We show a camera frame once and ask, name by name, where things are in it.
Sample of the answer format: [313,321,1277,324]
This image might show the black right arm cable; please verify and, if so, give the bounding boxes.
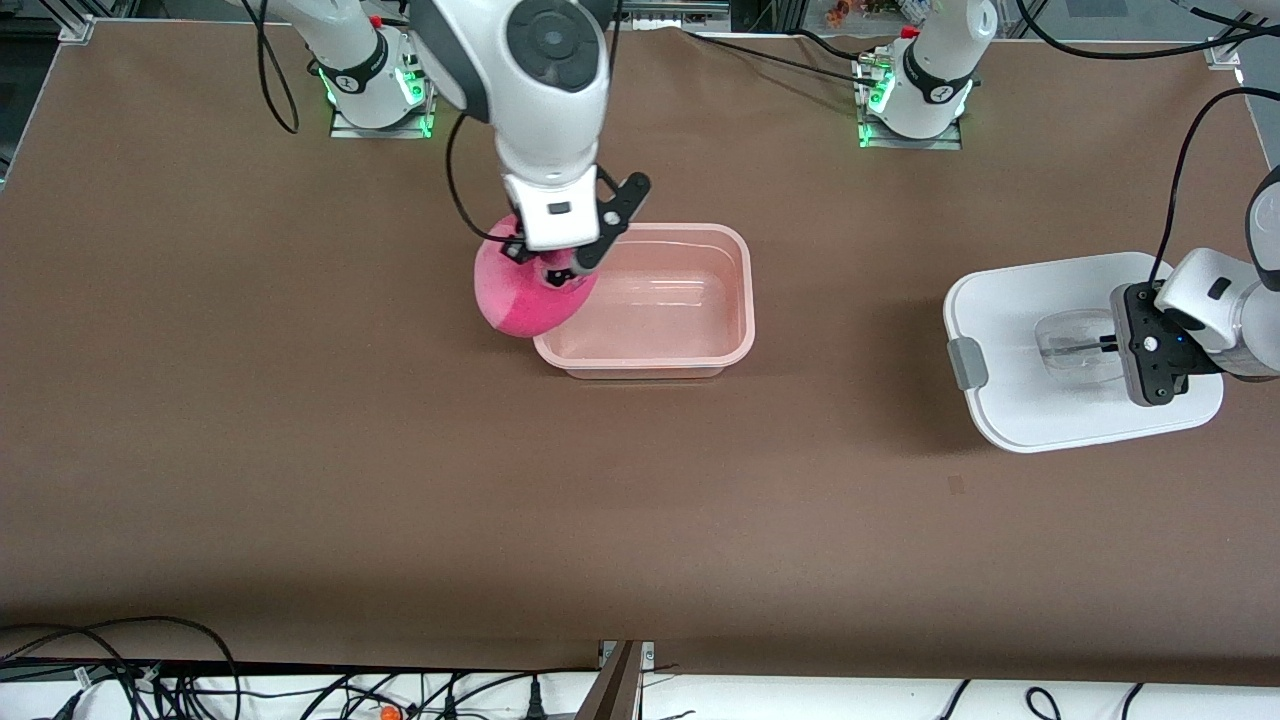
[255,0,521,246]

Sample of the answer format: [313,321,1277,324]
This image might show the short black background cable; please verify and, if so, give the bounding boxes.
[790,28,886,63]

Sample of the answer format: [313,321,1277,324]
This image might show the pink plush toy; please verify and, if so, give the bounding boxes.
[473,213,601,339]

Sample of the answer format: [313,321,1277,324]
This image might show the long black background cable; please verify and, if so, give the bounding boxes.
[683,28,876,89]

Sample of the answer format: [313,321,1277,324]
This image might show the black cable with plug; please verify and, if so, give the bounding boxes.
[296,668,601,720]

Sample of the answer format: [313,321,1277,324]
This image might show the colourful background toys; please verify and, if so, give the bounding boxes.
[825,0,931,26]

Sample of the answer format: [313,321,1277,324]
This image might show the aluminium frame bar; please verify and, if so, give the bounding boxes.
[610,0,731,31]

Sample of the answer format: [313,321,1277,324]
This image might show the pink translucent plastic box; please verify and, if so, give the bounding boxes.
[533,223,756,380]

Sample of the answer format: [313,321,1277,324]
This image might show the white box lid grey clips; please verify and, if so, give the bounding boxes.
[943,252,1225,454]

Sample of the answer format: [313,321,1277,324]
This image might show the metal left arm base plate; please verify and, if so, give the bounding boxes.
[855,55,964,151]

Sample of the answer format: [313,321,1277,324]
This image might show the brown table cover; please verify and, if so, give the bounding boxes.
[0,22,1280,689]

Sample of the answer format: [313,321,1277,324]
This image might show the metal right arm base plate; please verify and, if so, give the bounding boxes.
[330,40,441,139]

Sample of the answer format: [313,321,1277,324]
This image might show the aluminium corner profile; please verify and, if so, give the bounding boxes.
[1205,0,1280,69]
[55,0,98,43]

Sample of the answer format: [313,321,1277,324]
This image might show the aluminium profile post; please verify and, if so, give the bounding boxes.
[575,640,656,720]

